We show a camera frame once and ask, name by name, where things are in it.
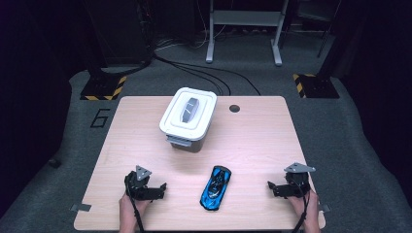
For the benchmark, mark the dark cabinet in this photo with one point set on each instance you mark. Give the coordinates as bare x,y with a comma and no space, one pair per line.
120,29

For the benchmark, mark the blue toy car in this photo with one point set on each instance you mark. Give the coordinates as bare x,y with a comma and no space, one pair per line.
215,189

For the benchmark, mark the black stand hazard-striped base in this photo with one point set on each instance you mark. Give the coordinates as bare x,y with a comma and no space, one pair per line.
100,87
317,86

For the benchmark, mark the person's left hand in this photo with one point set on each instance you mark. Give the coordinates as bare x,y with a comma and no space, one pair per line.
129,210

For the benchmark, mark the white metal frame stand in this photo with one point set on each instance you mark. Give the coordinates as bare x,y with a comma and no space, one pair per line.
246,17

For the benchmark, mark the grey metal table clip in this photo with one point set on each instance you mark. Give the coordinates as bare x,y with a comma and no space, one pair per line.
325,208
81,207

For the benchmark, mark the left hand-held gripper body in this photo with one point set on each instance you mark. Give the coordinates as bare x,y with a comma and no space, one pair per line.
139,186

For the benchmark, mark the grey storage box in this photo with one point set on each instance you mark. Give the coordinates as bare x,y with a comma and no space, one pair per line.
194,147

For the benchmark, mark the black tripod stand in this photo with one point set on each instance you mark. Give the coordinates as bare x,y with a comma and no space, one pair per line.
325,39

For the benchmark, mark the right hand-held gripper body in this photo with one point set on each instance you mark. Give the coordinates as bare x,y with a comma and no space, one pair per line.
296,181

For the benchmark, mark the small dark floor object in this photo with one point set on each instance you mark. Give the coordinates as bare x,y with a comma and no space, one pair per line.
54,163

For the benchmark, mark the person's right hand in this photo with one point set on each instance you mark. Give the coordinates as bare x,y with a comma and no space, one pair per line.
307,207

